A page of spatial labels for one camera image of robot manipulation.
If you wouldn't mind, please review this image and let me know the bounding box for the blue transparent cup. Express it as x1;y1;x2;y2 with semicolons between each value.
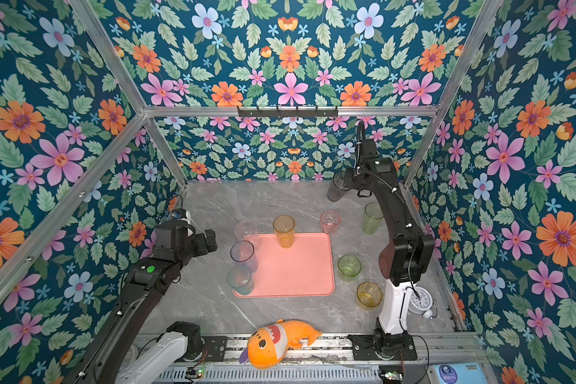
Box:
230;240;259;273

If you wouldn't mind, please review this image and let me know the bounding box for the clear transparent cup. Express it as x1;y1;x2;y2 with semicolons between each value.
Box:
235;221;259;248

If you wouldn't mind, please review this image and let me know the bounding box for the grey smoky cup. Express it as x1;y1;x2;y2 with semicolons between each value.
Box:
326;171;350;202

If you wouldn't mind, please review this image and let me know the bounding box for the teal frosted cup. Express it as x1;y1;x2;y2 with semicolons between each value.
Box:
227;266;254;295

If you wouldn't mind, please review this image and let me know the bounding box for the tall light green cup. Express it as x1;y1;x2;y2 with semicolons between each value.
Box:
362;203;384;235

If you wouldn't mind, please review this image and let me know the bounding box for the yellow tall cup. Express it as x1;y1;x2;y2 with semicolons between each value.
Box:
273;214;295;248

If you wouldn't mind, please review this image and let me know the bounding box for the pink plastic tray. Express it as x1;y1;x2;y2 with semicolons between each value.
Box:
233;233;335;299

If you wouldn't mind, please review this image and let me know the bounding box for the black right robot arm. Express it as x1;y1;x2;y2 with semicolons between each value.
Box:
346;158;435;335

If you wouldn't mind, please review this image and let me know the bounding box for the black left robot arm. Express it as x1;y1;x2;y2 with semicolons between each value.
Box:
64;219;218;383

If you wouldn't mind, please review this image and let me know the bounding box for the pink short cup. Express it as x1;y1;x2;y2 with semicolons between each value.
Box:
320;210;342;235

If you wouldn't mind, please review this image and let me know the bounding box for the short green cup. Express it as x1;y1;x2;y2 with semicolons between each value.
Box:
338;254;362;282

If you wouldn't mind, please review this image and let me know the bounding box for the orange plush toy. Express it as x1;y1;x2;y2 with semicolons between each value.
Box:
239;319;323;370

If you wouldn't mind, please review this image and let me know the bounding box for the short yellow cup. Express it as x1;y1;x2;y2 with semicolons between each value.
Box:
356;282;383;309

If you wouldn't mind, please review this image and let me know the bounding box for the white round object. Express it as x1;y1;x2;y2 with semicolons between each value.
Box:
408;286;437;319

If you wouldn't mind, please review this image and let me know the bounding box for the blue white box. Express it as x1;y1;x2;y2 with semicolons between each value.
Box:
428;363;488;384

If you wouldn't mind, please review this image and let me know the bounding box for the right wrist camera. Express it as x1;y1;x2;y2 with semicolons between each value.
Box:
356;139;380;167

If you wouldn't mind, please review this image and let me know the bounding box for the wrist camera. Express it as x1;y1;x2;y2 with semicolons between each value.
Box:
169;208;193;225
356;139;380;167

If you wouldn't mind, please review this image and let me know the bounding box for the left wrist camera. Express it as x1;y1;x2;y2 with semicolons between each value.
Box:
169;208;193;225

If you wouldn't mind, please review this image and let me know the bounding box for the black hook rail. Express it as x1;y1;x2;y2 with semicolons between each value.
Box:
237;107;339;118

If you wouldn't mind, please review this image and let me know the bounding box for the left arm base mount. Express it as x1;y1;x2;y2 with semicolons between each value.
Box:
166;322;228;363

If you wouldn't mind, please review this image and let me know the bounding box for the white vented cable duct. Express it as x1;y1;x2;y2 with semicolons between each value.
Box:
154;365;382;383

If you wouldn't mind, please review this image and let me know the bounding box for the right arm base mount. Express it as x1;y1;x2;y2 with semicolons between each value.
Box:
347;329;418;362

